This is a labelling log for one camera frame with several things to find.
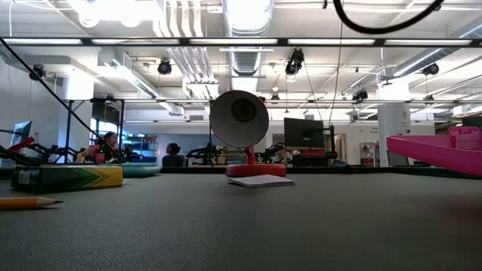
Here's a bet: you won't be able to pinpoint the yellow green crayon box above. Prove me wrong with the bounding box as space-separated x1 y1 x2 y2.
10 164 124 195

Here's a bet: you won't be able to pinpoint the pink translucent pencil case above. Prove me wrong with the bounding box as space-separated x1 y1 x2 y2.
386 125 482 178

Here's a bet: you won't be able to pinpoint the teal calculator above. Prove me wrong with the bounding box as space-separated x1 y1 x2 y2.
100 162 163 179

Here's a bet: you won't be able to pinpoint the black table mat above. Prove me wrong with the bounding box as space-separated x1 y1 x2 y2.
0 172 482 271

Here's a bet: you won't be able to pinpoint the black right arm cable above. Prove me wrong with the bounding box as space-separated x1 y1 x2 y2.
332 0 446 35

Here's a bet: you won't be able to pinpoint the blue storage shelf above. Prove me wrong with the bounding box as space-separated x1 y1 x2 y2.
124 133 159 163

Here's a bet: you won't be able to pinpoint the white shelf red bins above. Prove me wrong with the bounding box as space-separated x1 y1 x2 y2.
359 141 381 168

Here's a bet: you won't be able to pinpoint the white column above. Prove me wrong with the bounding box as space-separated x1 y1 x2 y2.
377 81 412 168

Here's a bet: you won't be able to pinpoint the black overhead frame bar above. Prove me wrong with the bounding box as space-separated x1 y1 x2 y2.
0 36 482 48

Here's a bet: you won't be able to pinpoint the silver air duct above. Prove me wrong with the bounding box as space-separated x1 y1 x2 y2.
221 0 275 78

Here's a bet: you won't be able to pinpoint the black monitor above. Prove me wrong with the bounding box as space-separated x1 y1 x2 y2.
283 117 326 149

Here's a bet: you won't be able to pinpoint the red desk lamp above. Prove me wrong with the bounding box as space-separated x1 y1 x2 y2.
209 89 287 178

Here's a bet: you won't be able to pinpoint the black aluminium table frame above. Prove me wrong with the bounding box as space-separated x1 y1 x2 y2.
0 165 482 180

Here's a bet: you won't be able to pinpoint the black background rig frame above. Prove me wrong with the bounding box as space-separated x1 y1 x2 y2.
62 96 127 165

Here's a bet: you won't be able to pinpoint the person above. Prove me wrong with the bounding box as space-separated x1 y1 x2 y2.
270 142 295 168
161 142 186 168
75 131 122 165

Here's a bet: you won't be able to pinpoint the orange pencil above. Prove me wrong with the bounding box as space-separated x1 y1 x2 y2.
0 196 64 212

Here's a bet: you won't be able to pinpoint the thin black diagonal strut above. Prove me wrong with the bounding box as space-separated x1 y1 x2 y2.
0 35 127 163

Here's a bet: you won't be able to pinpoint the blue lit monitor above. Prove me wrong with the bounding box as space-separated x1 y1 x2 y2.
10 120 33 148

